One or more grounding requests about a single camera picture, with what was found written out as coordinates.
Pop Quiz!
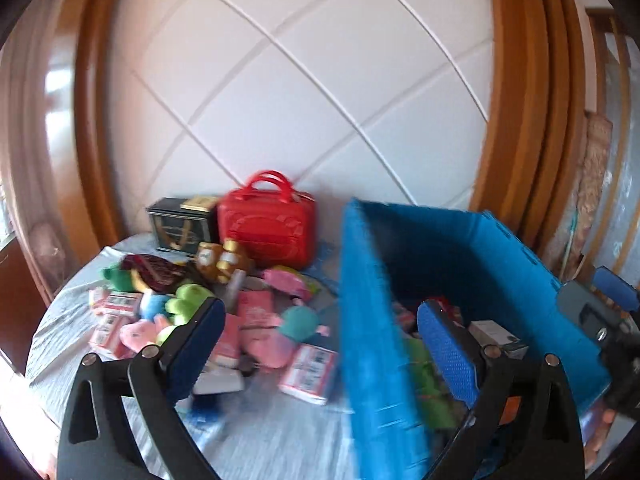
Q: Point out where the pale pink plush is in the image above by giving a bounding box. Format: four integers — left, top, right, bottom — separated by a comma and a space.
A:
120, 320, 162, 352

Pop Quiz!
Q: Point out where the teal round plush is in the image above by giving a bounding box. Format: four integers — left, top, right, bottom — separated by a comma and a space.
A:
279, 306, 331, 342

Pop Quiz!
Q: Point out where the green frog plush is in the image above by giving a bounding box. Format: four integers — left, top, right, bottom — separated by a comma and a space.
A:
167, 284, 216, 326

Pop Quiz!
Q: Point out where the red hard handbag case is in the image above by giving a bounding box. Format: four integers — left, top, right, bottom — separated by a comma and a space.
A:
217, 170, 318, 271

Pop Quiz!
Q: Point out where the light blue plush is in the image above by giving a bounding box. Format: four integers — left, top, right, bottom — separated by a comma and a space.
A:
140, 292, 172, 321

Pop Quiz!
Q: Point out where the white pink barcode tissue packet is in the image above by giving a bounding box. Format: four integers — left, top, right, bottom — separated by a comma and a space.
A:
89, 287, 143, 318
278, 342, 340, 406

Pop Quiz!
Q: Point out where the white and green box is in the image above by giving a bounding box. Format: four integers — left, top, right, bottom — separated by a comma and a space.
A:
468, 320, 529, 361

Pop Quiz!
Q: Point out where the dark red plaid pouch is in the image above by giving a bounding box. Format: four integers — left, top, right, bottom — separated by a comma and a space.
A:
122, 254, 188, 293

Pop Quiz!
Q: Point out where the green plush cloth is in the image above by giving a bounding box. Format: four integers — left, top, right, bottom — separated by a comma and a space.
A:
404, 339, 458, 431

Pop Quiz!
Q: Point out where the person's right hand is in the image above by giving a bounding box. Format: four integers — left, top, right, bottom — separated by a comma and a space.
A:
582, 406, 619, 469

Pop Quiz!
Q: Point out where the blue plastic container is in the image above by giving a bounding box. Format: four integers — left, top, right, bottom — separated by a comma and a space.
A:
340, 197, 613, 480

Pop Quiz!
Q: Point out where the pink plush toy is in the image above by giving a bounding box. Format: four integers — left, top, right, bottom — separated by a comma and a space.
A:
244, 332, 297, 369

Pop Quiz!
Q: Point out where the black and gold box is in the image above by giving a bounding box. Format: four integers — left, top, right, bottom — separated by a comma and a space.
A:
146, 195, 221, 253

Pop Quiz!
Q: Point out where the small white box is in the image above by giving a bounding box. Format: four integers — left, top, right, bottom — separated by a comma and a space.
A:
192, 367, 246, 395

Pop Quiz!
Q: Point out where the pink pig plush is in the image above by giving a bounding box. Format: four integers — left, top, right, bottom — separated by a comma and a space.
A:
262, 267, 321, 302

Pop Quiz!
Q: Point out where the brown bear plush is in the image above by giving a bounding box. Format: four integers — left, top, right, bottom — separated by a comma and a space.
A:
195, 239, 253, 283

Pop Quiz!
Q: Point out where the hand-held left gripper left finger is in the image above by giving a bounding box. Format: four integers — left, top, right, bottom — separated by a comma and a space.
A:
56, 296, 227, 480

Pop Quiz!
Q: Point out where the pink floral tissue packet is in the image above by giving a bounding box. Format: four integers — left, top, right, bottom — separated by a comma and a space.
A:
237, 290, 275, 341

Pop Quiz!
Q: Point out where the small green plush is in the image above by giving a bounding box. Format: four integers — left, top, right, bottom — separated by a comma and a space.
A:
101, 265, 133, 291

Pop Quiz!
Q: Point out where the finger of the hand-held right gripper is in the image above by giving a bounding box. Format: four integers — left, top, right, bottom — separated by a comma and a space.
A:
593, 266, 640, 312

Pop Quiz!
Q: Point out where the wooden wall frame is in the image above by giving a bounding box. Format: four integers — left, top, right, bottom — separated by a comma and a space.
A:
75, 0, 587, 286

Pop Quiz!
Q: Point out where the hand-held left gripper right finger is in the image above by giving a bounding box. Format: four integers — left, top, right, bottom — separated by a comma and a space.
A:
416, 300, 586, 480

